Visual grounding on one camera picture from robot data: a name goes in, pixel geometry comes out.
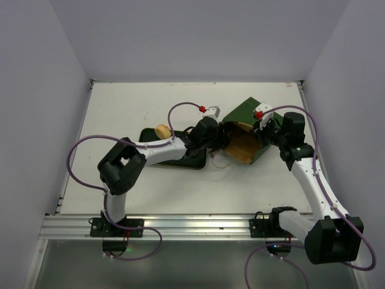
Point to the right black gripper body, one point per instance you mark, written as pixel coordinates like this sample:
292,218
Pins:
263,134

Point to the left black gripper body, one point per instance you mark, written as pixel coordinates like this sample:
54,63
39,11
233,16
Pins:
217,139

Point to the green paper bag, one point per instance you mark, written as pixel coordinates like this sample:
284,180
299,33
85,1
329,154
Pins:
243,146

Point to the small round bread roll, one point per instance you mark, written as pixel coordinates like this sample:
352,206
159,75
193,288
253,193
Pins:
163,132

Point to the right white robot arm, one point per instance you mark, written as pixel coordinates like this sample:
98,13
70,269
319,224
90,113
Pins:
332,237

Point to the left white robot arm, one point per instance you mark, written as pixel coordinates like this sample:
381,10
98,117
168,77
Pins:
122,165

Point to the dark green tray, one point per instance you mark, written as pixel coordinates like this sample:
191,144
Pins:
196,163

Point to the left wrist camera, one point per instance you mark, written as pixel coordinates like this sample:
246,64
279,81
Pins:
212,112

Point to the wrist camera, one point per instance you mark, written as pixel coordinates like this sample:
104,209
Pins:
212,112
263,113

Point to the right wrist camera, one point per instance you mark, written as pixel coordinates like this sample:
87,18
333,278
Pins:
263,113

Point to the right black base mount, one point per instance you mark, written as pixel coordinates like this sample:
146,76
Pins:
261,226

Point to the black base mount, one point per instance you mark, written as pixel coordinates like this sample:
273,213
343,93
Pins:
101,228
261,226

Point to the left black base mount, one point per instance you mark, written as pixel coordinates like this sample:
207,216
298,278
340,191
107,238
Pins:
101,228

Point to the aluminium rail frame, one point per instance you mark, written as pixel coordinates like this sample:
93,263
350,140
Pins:
213,203

